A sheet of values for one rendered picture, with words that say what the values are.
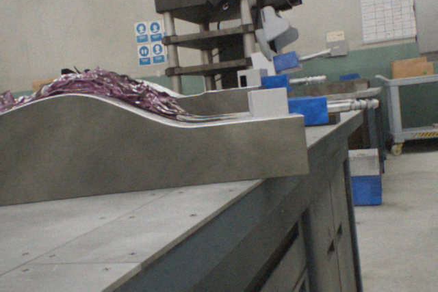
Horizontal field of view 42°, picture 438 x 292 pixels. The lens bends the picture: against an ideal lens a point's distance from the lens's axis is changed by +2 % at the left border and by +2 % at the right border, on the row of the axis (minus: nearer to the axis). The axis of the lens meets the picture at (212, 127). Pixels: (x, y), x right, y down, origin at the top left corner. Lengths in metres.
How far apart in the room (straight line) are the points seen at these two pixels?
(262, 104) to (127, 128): 0.14
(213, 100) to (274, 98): 0.27
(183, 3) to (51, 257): 4.84
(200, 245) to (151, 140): 0.17
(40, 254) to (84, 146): 0.20
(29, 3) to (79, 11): 0.85
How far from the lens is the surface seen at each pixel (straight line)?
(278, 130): 0.51
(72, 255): 0.33
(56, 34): 8.90
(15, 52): 9.30
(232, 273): 0.58
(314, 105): 0.58
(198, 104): 0.84
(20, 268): 0.33
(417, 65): 6.82
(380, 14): 7.42
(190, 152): 0.51
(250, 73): 0.86
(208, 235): 0.39
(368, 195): 4.15
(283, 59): 0.97
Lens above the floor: 0.88
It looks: 3 degrees down
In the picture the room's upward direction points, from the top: 6 degrees counter-clockwise
